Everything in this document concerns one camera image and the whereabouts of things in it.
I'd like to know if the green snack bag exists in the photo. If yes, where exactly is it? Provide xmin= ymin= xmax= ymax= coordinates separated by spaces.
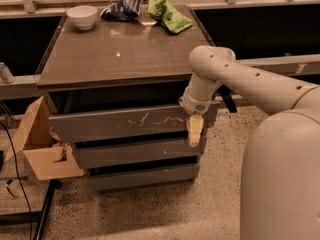
xmin=147 ymin=0 xmax=193 ymax=34

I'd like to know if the white ceramic bowl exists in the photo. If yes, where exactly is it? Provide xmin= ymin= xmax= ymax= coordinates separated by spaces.
xmin=66 ymin=5 xmax=98 ymax=30

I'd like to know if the grey drawer cabinet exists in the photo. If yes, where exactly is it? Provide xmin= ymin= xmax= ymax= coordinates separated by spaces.
xmin=37 ymin=11 xmax=210 ymax=178

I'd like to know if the blue snack bag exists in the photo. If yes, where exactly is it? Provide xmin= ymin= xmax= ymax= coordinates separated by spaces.
xmin=100 ymin=0 xmax=143 ymax=22

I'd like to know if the grey middle drawer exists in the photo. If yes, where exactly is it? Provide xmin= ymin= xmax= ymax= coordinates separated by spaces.
xmin=73 ymin=137 xmax=207 ymax=169

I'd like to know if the grey top drawer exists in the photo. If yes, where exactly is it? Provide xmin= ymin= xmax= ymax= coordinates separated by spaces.
xmin=48 ymin=103 xmax=218 ymax=144

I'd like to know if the cardboard box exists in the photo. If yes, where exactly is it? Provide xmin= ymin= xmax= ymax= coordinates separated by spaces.
xmin=4 ymin=97 xmax=84 ymax=180

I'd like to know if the grey drawer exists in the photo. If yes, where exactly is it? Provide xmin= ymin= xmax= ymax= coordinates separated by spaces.
xmin=87 ymin=163 xmax=200 ymax=192
xmin=73 ymin=137 xmax=207 ymax=169
xmin=48 ymin=103 xmax=218 ymax=144

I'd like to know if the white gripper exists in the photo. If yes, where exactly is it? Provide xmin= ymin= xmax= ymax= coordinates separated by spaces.
xmin=179 ymin=89 xmax=211 ymax=147

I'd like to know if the black cable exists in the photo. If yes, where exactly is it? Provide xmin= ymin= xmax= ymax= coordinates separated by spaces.
xmin=0 ymin=122 xmax=34 ymax=240

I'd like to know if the black metal floor frame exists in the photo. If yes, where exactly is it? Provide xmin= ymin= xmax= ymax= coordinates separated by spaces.
xmin=0 ymin=179 xmax=62 ymax=240

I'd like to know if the grey bottom drawer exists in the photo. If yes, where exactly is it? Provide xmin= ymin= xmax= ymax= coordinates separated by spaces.
xmin=87 ymin=163 xmax=200 ymax=192

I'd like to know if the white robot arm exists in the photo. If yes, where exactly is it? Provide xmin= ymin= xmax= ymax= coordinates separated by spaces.
xmin=179 ymin=45 xmax=320 ymax=240

